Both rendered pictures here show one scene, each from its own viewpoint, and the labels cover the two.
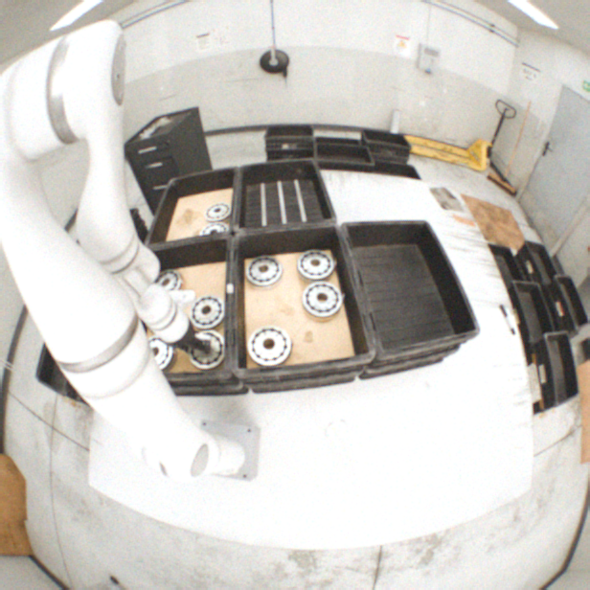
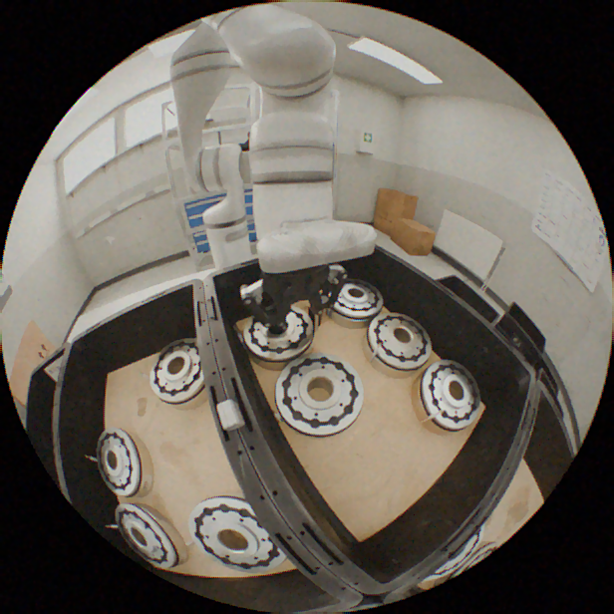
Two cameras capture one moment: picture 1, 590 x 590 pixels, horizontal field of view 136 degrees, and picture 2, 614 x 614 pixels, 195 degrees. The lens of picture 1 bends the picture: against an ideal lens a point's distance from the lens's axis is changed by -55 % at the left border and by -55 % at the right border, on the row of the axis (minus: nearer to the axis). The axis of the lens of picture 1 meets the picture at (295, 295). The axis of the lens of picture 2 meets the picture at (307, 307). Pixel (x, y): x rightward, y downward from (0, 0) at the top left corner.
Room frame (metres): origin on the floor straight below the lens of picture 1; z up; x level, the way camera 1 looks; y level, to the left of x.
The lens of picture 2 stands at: (0.38, 0.19, 1.06)
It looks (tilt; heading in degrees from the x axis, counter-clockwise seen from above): 44 degrees down; 154
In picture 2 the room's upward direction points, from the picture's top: straight up
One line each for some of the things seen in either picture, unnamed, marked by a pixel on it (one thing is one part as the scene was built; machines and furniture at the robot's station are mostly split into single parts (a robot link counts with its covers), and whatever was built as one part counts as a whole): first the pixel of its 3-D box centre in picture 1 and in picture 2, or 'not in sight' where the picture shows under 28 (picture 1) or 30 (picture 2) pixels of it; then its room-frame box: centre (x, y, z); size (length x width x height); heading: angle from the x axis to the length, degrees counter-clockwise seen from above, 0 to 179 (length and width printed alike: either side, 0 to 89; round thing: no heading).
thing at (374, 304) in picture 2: (156, 352); (355, 295); (0.21, 0.37, 0.86); 0.10 x 0.10 x 0.01
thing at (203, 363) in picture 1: (206, 349); (278, 329); (0.22, 0.22, 0.86); 0.10 x 0.10 x 0.01
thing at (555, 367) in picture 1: (539, 379); not in sight; (0.00, -1.38, 0.37); 0.40 x 0.30 x 0.45; 174
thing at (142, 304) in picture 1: (138, 295); (292, 101); (0.21, 0.26, 1.12); 0.09 x 0.07 x 0.15; 150
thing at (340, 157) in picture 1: (341, 177); not in sight; (1.67, -0.39, 0.37); 0.40 x 0.30 x 0.45; 84
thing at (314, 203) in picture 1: (282, 201); not in sight; (0.74, 0.03, 0.87); 0.40 x 0.30 x 0.11; 4
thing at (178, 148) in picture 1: (174, 166); not in sight; (2.00, 0.98, 0.45); 0.60 x 0.45 x 0.90; 174
